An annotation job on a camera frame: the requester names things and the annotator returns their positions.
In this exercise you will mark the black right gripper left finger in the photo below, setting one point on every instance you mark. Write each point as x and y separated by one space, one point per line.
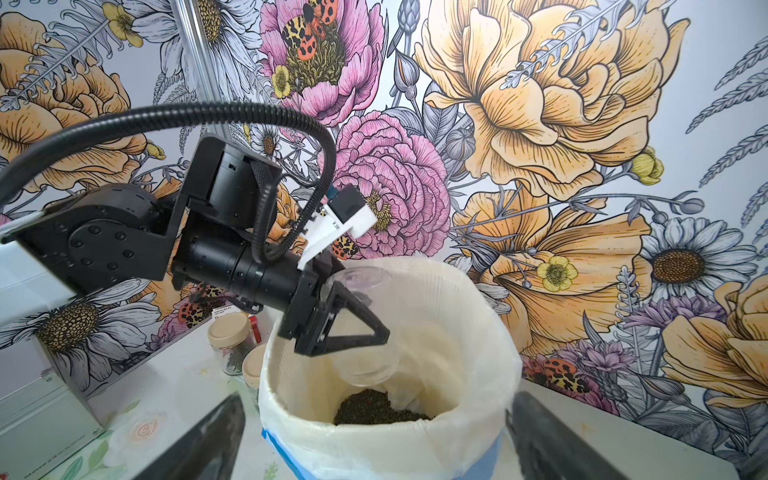
208 450

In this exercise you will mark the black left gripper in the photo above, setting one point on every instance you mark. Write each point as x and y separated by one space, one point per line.
335 321

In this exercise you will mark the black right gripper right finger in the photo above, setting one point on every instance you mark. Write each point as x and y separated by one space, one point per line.
548 449

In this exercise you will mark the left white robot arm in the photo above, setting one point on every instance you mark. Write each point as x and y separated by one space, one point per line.
97 239

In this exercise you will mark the dumped tea leaves pile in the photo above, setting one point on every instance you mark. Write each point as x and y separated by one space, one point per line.
372 407

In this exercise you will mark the glass tea jar beige lid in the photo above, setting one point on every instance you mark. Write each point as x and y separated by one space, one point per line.
231 358

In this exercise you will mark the red white bandage box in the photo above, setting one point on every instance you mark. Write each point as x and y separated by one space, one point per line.
230 326

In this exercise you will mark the silver metal case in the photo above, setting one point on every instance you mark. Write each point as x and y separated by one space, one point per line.
43 422

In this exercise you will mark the aluminium corner post left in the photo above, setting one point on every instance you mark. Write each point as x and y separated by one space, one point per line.
197 60

